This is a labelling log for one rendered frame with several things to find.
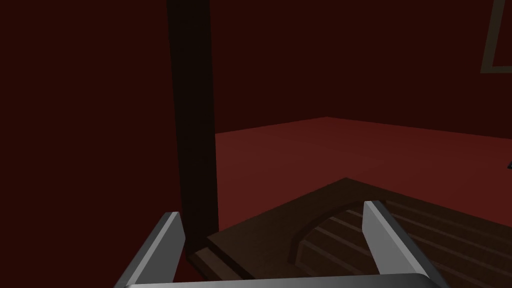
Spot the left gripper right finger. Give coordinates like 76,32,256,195
361,199,452,288

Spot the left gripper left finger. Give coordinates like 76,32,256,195
113,211,187,288

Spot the brown slatted door leaf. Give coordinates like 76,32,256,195
185,177,512,288

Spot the dark framed wall picture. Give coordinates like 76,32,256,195
479,0,512,75

